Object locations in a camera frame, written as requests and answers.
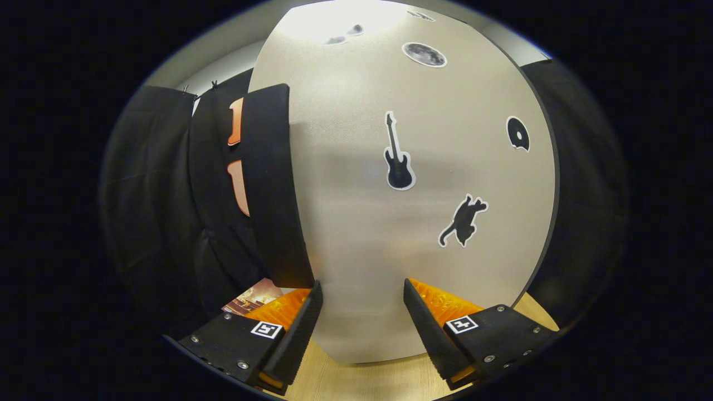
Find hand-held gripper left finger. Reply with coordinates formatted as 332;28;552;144
178;280;324;397

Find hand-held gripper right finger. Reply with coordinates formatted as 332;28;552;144
403;277;559;390

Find beige shoe cabinet door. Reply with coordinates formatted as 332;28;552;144
242;0;558;365

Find brown cover book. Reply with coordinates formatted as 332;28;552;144
222;277;285;316

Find black backdrop cloth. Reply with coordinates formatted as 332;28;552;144
99;58;630;335

